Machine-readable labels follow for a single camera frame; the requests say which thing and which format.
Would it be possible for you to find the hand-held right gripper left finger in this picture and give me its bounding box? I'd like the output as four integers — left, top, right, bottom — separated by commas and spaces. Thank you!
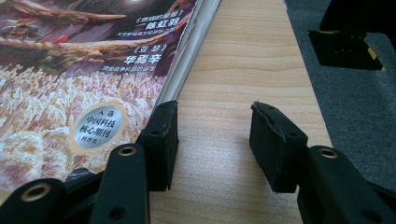
89, 100, 180, 224

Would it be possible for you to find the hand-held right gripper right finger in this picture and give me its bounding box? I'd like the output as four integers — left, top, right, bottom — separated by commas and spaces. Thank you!
248, 101, 396, 224

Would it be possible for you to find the glossy illustrated magazine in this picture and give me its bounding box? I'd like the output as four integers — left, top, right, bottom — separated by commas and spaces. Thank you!
0, 0, 222, 192

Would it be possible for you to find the black stand base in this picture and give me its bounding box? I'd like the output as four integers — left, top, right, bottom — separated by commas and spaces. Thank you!
307, 0, 396, 72

